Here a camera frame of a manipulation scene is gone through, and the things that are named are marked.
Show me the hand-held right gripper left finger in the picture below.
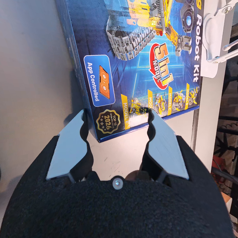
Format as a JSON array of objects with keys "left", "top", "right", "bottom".
[{"left": 46, "top": 109, "right": 94, "bottom": 184}]

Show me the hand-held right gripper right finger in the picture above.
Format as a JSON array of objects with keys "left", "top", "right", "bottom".
[{"left": 140, "top": 108, "right": 190, "bottom": 183}]

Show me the blue cardboard kit box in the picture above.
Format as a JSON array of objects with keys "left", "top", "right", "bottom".
[{"left": 55, "top": 0, "right": 205, "bottom": 143}]

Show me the grey desk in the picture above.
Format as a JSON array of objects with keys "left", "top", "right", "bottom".
[{"left": 0, "top": 0, "right": 229, "bottom": 223}]

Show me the person's right hand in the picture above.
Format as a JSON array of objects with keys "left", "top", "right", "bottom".
[{"left": 125, "top": 170, "right": 142, "bottom": 181}]

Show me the white document stand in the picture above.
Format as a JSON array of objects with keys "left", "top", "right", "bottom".
[{"left": 201, "top": 0, "right": 238, "bottom": 78}]

